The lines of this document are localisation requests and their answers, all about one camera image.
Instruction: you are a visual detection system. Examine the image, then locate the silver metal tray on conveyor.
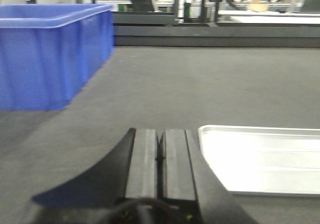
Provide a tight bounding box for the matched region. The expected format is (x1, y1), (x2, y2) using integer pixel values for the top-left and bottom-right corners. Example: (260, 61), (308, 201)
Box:
(198, 125), (320, 197)

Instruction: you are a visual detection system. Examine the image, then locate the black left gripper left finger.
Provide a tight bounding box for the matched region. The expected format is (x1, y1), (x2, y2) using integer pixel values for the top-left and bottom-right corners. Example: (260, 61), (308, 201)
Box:
(32, 128), (159, 207)

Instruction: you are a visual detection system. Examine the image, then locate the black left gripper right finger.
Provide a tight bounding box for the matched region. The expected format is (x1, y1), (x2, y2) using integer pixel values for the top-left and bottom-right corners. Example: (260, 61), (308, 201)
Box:
(158, 129), (257, 224)

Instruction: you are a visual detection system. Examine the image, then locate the blue bin on conveyor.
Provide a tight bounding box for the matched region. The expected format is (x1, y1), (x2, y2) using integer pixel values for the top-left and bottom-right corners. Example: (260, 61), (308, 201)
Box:
(0, 4), (114, 111)

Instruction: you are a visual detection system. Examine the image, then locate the dark conveyor back rail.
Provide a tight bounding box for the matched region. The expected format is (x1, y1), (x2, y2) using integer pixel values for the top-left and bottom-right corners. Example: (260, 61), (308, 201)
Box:
(113, 22), (320, 48)

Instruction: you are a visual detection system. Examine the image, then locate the dark conveyor belt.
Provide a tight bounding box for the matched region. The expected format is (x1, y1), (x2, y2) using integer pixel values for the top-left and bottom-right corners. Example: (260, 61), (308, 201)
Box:
(0, 47), (320, 224)

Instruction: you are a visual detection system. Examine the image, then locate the white background table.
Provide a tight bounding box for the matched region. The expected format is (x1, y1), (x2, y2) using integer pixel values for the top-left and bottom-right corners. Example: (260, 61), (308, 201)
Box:
(218, 10), (320, 25)

